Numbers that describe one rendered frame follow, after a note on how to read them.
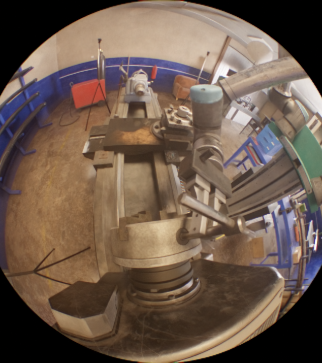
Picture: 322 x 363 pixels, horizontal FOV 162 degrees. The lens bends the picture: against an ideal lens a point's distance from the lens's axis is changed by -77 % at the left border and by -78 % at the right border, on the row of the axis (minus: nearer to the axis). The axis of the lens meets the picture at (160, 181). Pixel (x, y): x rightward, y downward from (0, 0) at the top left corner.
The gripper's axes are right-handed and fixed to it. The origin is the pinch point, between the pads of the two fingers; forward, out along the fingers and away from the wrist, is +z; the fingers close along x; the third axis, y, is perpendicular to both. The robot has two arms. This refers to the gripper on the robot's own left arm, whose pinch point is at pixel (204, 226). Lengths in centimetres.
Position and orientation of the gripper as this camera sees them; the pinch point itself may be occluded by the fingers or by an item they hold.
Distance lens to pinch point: 20.6
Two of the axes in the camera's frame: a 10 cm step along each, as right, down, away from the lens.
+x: 8.3, 4.9, 2.6
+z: -2.7, 7.7, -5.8
